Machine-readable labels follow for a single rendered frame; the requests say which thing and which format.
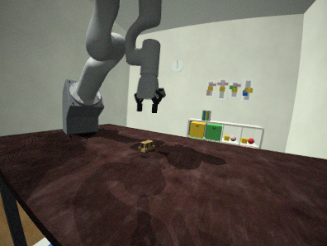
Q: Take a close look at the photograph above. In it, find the yellow number cube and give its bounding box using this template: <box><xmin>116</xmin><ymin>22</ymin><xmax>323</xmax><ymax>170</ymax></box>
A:
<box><xmin>146</xmin><ymin>140</ymin><xmax>154</xmax><ymax>147</ymax></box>
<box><xmin>140</xmin><ymin>141</ymin><xmax>149</xmax><ymax>149</ymax></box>

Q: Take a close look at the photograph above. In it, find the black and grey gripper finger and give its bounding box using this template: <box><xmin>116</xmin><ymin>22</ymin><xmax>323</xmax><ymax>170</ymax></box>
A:
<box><xmin>152</xmin><ymin>90</ymin><xmax>164</xmax><ymax>113</ymax></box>
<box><xmin>134</xmin><ymin>94</ymin><xmax>144</xmax><ymax>111</ymax></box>

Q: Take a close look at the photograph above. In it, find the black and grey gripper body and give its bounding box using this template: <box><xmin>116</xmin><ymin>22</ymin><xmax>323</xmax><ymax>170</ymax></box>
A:
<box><xmin>136</xmin><ymin>75</ymin><xmax>159</xmax><ymax>100</ymax></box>

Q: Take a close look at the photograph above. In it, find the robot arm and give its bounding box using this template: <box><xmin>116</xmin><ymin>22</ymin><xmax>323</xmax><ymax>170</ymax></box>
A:
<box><xmin>69</xmin><ymin>0</ymin><xmax>162</xmax><ymax>106</ymax></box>

